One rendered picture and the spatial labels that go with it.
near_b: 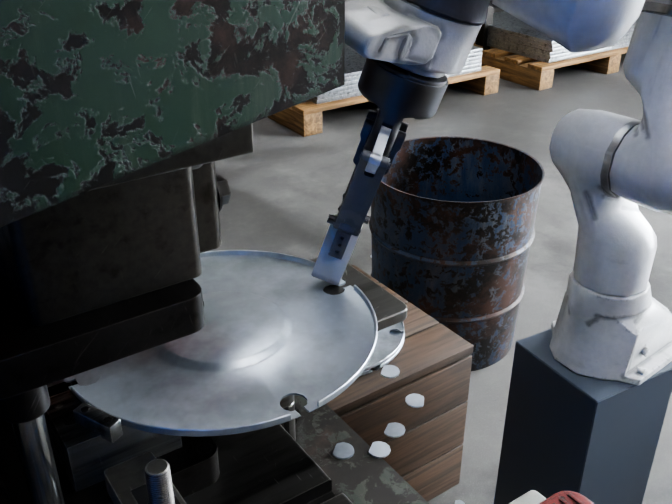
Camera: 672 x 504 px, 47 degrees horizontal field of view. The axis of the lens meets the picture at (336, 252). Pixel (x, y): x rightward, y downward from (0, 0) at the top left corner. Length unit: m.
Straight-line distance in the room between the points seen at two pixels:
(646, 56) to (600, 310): 0.37
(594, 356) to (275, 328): 0.66
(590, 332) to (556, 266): 1.28
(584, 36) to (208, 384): 0.42
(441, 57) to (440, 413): 0.95
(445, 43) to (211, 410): 0.35
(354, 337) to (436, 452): 0.87
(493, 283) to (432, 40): 1.26
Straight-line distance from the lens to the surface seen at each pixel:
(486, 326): 1.92
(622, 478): 1.42
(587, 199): 1.16
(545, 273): 2.45
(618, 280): 1.19
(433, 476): 1.60
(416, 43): 0.64
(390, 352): 1.41
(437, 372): 1.43
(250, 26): 0.41
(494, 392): 1.93
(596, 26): 0.68
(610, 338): 1.24
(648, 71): 1.11
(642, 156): 1.10
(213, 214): 0.61
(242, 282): 0.80
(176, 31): 0.40
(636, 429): 1.35
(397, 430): 0.82
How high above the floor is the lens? 1.19
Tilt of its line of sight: 29 degrees down
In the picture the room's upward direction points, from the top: straight up
